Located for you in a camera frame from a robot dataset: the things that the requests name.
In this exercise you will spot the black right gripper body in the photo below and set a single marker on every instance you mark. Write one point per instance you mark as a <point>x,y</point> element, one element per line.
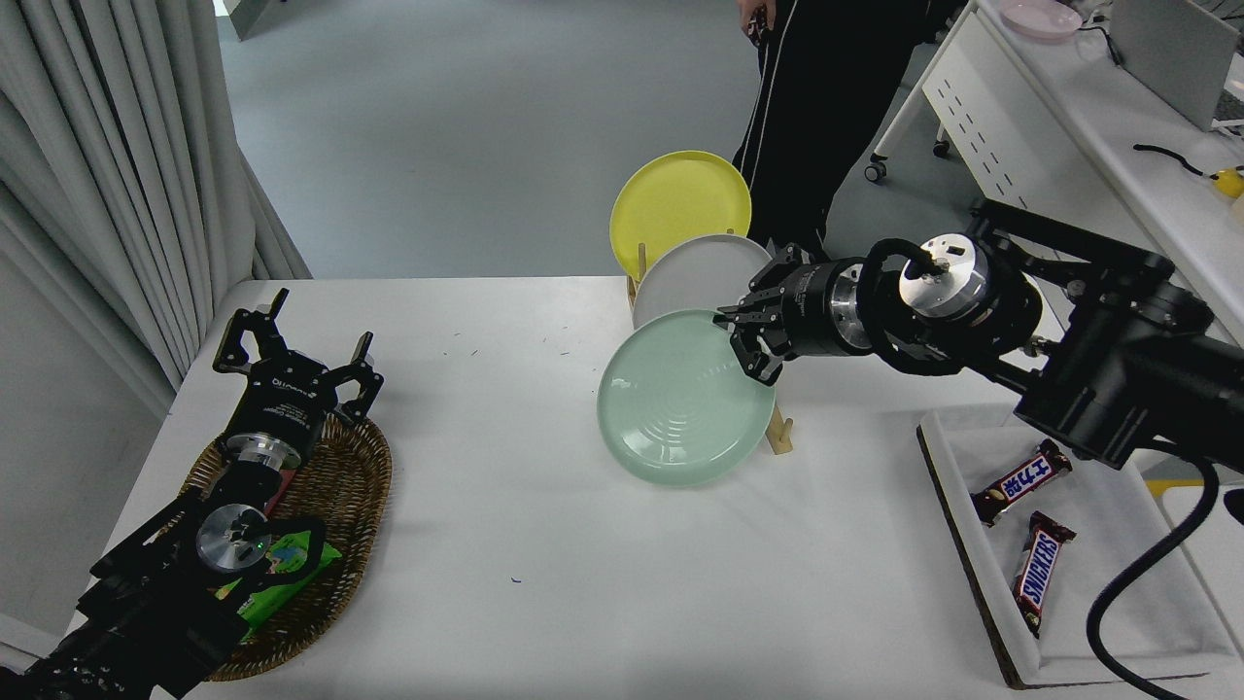
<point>809,311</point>

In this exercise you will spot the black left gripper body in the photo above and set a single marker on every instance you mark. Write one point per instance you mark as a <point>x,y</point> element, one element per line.
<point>282,408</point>

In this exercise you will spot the mint green plate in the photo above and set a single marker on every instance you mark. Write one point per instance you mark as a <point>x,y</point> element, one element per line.
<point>675,408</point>

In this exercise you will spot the small black handheld device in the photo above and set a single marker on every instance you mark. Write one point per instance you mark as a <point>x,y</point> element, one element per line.
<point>759,35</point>

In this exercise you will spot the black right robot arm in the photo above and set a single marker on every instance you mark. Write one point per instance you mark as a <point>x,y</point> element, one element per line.
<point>1118,369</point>

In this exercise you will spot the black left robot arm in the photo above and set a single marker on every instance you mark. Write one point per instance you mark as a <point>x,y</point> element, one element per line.
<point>146,603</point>

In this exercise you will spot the grey plate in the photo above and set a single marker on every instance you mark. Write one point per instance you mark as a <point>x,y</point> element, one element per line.
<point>690,277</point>

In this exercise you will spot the wooden plate rack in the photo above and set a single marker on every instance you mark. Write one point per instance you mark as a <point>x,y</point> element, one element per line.
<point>777,433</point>

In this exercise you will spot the yellow plate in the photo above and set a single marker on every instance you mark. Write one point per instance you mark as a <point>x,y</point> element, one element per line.
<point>675,199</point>

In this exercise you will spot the pink plate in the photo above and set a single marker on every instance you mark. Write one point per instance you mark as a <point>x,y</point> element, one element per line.
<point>1038,17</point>

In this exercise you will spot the person's right hand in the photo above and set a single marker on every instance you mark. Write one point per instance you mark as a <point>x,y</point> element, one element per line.
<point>753,12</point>

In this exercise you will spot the red snack packet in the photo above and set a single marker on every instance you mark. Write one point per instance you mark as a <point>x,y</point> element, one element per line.
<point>282,486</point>

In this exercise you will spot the brown wicker basket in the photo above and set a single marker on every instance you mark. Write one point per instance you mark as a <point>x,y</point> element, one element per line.
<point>350,486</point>

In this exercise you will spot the green snack packet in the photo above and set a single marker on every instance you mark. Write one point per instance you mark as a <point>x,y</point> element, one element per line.
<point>287,574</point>

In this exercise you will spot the person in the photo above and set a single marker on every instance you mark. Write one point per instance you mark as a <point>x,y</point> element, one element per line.
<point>826,107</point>

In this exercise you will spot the grey curtain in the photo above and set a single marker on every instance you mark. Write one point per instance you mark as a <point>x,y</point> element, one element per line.
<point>107,175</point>

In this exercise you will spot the brown bar with white label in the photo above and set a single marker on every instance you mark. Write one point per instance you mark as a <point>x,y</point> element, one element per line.
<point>1020,481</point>

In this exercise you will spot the white perforated desk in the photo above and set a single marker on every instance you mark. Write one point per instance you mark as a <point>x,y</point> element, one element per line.
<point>1069,126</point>

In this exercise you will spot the brown Snickers bar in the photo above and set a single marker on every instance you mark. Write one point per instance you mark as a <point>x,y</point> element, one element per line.
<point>1042,574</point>

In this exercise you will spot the white tray with brown rim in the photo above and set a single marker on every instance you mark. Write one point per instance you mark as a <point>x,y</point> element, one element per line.
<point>1098,583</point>

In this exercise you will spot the yellow object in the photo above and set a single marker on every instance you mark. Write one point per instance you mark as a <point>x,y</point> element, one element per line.
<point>1230,183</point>

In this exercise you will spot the grey box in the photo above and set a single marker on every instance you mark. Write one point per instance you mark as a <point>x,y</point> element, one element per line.
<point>1171,53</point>

